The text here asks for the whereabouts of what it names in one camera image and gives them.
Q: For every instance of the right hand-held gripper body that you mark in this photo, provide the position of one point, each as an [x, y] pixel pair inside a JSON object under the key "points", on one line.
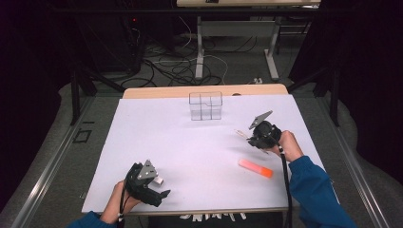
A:
{"points": [[264, 134]]}

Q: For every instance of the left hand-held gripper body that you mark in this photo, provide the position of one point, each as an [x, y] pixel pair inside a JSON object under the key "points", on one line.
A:
{"points": [[139, 188]]}

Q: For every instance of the silver pen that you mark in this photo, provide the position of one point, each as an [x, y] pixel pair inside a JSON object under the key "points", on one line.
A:
{"points": [[241, 133]]}

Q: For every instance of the orange highlighter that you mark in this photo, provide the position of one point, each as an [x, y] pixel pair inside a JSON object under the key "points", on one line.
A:
{"points": [[255, 168]]}

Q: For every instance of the clear acrylic organizer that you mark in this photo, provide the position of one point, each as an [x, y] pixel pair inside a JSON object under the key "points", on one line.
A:
{"points": [[206, 106]]}

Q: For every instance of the person's right hand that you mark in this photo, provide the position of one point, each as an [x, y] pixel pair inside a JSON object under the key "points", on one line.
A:
{"points": [[290, 145]]}

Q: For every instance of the person's left hand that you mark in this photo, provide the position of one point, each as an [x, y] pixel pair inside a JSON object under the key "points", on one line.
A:
{"points": [[111, 209]]}

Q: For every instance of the white eraser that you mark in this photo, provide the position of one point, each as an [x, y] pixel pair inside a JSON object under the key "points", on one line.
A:
{"points": [[159, 181]]}

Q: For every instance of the person's black printed shirt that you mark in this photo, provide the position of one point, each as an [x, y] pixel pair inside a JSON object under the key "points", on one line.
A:
{"points": [[164, 222]]}

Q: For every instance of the white table sheet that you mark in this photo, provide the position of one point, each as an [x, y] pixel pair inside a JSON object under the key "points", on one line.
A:
{"points": [[196, 152]]}

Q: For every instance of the white plug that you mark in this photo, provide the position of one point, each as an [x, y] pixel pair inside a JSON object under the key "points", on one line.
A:
{"points": [[258, 80]]}

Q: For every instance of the black metal stand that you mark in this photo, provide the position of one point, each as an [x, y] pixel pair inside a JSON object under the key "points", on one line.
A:
{"points": [[75, 95], [334, 95]]}

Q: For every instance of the desk with white legs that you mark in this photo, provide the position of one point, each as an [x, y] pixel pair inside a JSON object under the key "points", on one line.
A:
{"points": [[199, 47]]}

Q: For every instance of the black computer tower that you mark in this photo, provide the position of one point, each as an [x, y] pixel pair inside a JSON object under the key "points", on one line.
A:
{"points": [[126, 41]]}

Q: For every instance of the black horizontal bar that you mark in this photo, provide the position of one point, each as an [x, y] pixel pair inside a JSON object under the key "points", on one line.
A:
{"points": [[126, 11]]}

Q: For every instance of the aluminium floor rail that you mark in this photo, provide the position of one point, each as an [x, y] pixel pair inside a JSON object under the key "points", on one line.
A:
{"points": [[47, 171], [351, 164]]}

